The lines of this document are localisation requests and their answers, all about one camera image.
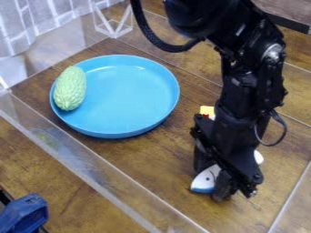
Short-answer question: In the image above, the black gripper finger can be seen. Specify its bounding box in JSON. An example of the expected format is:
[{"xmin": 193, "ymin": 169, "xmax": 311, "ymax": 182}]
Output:
[
  {"xmin": 193, "ymin": 139, "xmax": 214, "ymax": 174},
  {"xmin": 210, "ymin": 171, "xmax": 238, "ymax": 202}
]

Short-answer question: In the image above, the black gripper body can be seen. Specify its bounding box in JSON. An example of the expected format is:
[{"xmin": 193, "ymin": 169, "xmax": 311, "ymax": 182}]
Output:
[{"xmin": 190, "ymin": 102, "xmax": 269, "ymax": 198}]

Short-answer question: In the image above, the white wooden toy fish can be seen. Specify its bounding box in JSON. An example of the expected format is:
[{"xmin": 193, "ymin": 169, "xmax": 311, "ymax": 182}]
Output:
[{"xmin": 190, "ymin": 150, "xmax": 264, "ymax": 196}]

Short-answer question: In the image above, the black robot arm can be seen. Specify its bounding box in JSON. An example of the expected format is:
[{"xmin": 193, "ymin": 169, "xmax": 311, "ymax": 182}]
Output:
[{"xmin": 164, "ymin": 0, "xmax": 287, "ymax": 201}]

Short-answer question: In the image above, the blue round plastic tray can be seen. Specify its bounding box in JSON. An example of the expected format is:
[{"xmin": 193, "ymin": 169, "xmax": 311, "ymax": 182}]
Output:
[{"xmin": 50, "ymin": 55, "xmax": 180, "ymax": 138}]

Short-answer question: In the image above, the yellow toy butter block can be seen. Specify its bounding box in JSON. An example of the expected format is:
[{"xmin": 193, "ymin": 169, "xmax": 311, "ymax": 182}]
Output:
[{"xmin": 198, "ymin": 106, "xmax": 214, "ymax": 120}]

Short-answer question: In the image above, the black baseboard strip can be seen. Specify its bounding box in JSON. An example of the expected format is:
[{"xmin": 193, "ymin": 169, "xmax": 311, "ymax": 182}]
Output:
[{"xmin": 267, "ymin": 13, "xmax": 311, "ymax": 35}]

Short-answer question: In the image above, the green bumpy toy gourd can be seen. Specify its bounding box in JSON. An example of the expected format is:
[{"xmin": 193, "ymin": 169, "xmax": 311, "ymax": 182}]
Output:
[{"xmin": 53, "ymin": 66, "xmax": 86, "ymax": 111}]

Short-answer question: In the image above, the blue plastic clamp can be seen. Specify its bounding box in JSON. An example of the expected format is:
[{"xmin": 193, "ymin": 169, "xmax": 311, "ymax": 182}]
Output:
[{"xmin": 0, "ymin": 193, "xmax": 48, "ymax": 233}]

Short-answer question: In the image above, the grey checkered curtain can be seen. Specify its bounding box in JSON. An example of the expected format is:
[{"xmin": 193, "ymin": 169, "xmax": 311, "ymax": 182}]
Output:
[{"xmin": 0, "ymin": 0, "xmax": 122, "ymax": 58}]

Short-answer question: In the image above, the black ribbed cable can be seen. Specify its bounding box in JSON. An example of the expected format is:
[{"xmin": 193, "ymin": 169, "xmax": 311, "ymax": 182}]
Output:
[{"xmin": 128, "ymin": 0, "xmax": 204, "ymax": 54}]

